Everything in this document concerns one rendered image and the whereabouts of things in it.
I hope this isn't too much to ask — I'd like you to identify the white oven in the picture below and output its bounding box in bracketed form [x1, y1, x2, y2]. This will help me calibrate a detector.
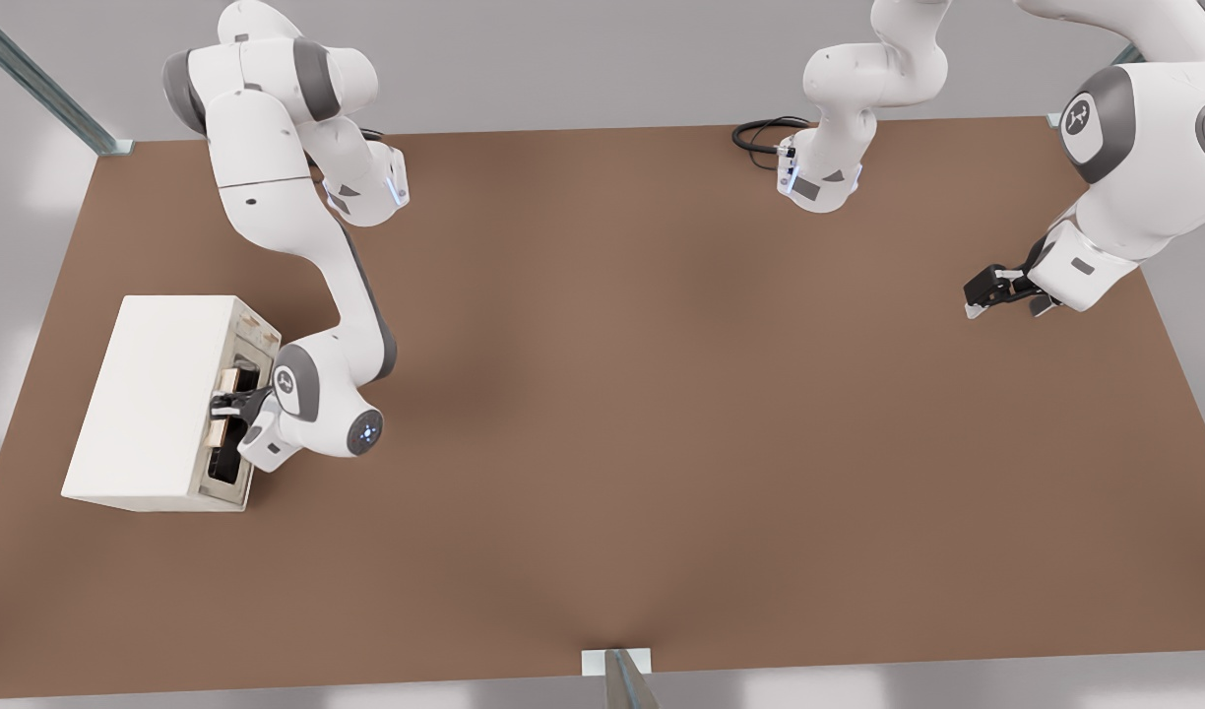
[61, 294, 285, 514]

